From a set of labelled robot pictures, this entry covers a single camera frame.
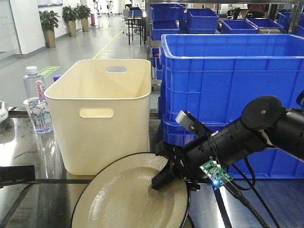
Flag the white device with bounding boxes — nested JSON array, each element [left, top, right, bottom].
[[0, 101, 9, 123]]

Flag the potted plant near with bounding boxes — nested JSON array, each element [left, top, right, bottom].
[[39, 10, 59, 48]]

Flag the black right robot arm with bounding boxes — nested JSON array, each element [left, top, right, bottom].
[[152, 95, 304, 190]]

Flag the cream plastic basket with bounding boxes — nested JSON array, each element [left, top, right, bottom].
[[45, 59, 152, 175]]

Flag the blue crates on shelf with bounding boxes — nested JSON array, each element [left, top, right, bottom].
[[128, 3, 304, 41]]

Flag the potted plant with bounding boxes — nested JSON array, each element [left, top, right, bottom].
[[76, 4, 91, 32], [62, 5, 77, 37], [39, 10, 59, 48]]

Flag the paper cup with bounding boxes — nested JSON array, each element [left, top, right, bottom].
[[23, 97, 39, 118]]

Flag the potted plant middle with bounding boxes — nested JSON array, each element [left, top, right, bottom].
[[62, 5, 77, 37]]

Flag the green circuit board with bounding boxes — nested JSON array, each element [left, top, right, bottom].
[[199, 160, 233, 189]]

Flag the potted plant far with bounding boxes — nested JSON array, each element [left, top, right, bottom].
[[76, 4, 91, 32]]

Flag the large blue crate right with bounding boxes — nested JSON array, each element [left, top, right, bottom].
[[158, 33, 304, 180]]

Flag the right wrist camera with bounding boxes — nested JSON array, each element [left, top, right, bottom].
[[175, 110, 212, 136]]

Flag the black cable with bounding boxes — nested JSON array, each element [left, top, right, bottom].
[[220, 156, 283, 228]]

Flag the clear water bottle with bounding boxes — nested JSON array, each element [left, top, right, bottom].
[[23, 66, 53, 134]]

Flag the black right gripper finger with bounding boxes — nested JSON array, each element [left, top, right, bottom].
[[152, 161, 176, 190]]

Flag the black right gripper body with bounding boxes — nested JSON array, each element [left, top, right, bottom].
[[154, 141, 200, 191]]

